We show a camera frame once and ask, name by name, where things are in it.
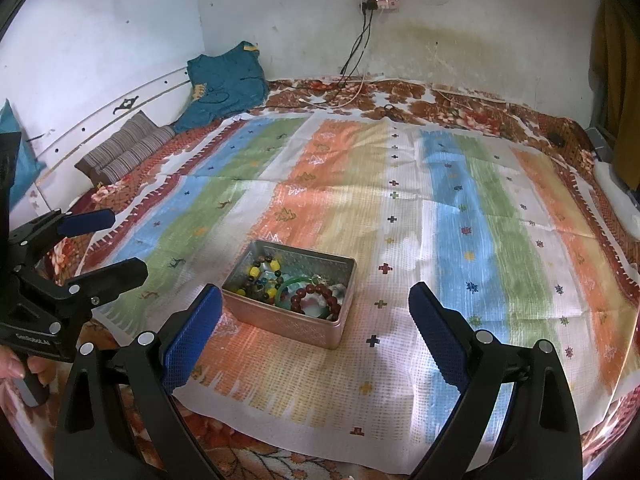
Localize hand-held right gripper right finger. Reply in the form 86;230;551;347
407;281;586;480

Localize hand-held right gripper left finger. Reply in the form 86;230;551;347
52;284;226;480

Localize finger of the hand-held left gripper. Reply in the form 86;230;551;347
30;257;150;317
10;208;116;272

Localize yellow and dark bead bracelet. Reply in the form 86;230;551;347
234;255;287;304

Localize metal tin box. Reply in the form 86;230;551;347
221;239;358;351

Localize green jade bangle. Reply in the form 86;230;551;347
274;276;321;312

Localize red bead bracelet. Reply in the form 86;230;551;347
290;282;344;322

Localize person's left hand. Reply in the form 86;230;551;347
0;349;49;387

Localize striped brown cushion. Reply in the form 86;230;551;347
75;110;176;186

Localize teal pillow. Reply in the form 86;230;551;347
0;99;44;212

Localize striped printed cloth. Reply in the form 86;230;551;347
90;114;640;476

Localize teal garment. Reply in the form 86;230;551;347
173;41;270;134

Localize brown floral blanket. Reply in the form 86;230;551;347
10;74;640;480

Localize grey box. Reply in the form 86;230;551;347
584;127;609;162

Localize yellow curtain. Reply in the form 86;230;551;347
589;0;640;197

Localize white cable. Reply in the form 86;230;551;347
319;76;383;111

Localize black cables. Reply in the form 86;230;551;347
339;7;377;92

